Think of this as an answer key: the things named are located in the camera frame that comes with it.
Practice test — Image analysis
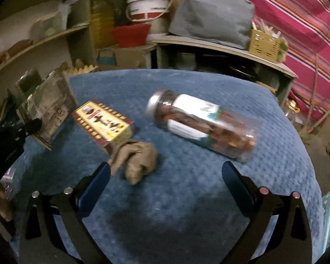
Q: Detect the person's hand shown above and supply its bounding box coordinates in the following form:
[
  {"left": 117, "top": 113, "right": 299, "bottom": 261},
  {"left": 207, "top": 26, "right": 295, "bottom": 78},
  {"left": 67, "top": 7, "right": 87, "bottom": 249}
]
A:
[{"left": 0, "top": 183, "right": 13, "bottom": 222}]

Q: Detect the purple beads plastic bag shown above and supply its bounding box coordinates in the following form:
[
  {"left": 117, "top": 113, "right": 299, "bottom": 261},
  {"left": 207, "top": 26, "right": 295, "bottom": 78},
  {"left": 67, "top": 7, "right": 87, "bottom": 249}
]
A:
[{"left": 0, "top": 167, "right": 15, "bottom": 199}]

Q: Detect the yellow red carton box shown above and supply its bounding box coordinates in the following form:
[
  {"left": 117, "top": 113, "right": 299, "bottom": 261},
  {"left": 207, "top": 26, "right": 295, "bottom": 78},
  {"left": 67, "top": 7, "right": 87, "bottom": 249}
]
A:
[{"left": 71, "top": 99, "right": 134, "bottom": 154}]

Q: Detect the yellow egg carton tray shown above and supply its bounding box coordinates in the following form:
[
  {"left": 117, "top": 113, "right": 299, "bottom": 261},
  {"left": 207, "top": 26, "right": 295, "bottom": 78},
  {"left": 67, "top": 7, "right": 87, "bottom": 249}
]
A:
[{"left": 59, "top": 59, "right": 99, "bottom": 76}]

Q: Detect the wooden shelf unit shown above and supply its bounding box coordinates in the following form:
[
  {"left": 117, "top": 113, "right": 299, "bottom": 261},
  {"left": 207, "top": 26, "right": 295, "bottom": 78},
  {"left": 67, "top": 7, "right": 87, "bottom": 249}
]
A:
[{"left": 0, "top": 0, "right": 96, "bottom": 104}]

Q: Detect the blue quilted table cloth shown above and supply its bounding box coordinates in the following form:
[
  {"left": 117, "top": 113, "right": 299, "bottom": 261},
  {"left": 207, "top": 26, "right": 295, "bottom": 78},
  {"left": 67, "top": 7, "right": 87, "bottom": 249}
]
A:
[{"left": 8, "top": 68, "right": 326, "bottom": 264}]

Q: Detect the clear plastic storage box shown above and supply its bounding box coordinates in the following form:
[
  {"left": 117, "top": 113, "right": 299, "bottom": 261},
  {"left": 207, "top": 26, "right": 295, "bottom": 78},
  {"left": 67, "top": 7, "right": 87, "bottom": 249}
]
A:
[{"left": 29, "top": 11, "right": 66, "bottom": 42}]

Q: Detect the clear jar of dried fruit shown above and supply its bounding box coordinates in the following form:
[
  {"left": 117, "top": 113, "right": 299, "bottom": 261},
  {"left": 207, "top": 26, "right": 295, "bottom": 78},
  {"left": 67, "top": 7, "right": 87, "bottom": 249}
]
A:
[{"left": 146, "top": 89, "right": 259, "bottom": 160}]

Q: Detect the yellow cap oil bottle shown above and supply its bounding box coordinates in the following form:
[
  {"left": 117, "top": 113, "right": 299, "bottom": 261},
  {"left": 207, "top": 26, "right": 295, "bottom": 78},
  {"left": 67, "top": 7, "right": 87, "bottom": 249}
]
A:
[{"left": 283, "top": 99, "right": 303, "bottom": 125}]

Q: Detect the large oil jug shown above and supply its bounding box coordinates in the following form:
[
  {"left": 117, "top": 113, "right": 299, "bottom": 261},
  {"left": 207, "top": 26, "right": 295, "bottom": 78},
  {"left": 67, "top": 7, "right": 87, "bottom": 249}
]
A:
[{"left": 90, "top": 0, "right": 116, "bottom": 50}]

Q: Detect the grey side table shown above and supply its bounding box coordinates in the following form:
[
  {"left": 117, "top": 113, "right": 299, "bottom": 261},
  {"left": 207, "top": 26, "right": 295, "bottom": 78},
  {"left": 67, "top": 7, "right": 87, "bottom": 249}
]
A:
[{"left": 151, "top": 35, "right": 298, "bottom": 106}]

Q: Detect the white plastic bucket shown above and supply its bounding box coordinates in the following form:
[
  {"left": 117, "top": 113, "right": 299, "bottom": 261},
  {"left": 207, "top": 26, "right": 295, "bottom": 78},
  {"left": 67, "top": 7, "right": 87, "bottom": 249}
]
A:
[{"left": 126, "top": 0, "right": 172, "bottom": 36}]

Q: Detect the green leafy vegetable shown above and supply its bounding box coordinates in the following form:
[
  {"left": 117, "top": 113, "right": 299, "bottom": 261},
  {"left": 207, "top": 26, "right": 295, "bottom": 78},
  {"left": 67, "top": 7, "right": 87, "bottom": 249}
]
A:
[{"left": 277, "top": 37, "right": 289, "bottom": 63}]

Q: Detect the yellow plastic utensil basket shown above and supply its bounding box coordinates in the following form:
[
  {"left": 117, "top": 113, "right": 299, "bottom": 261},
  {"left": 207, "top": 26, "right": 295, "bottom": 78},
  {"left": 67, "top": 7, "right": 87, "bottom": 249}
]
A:
[{"left": 249, "top": 19, "right": 280, "bottom": 63}]

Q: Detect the red striped curtain cloth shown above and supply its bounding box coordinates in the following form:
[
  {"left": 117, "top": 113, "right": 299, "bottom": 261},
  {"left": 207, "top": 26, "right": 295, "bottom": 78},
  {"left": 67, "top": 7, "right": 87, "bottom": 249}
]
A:
[{"left": 169, "top": 0, "right": 330, "bottom": 123}]

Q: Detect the grey fabric cover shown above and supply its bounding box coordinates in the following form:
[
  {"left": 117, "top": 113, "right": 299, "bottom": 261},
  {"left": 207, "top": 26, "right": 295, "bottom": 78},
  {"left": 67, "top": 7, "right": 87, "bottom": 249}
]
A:
[{"left": 169, "top": 0, "right": 255, "bottom": 50}]

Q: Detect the broom with wooden handle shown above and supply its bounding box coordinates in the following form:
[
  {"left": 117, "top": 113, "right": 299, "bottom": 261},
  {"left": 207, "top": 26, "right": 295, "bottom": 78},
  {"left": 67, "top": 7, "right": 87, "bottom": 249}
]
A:
[{"left": 299, "top": 53, "right": 330, "bottom": 144}]

